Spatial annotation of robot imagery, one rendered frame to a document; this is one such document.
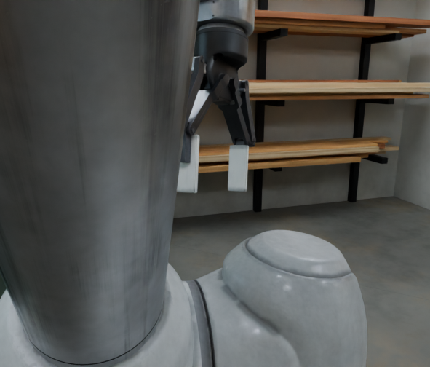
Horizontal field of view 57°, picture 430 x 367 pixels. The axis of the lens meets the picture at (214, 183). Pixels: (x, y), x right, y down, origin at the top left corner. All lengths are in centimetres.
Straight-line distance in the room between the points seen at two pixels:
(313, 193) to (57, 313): 365
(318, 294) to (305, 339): 4
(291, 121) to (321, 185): 71
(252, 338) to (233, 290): 5
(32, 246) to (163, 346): 16
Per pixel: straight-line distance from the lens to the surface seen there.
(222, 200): 345
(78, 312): 22
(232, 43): 53
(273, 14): 291
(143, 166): 15
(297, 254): 39
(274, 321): 37
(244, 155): 59
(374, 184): 421
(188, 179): 47
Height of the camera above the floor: 113
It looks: 14 degrees down
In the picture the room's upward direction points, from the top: straight up
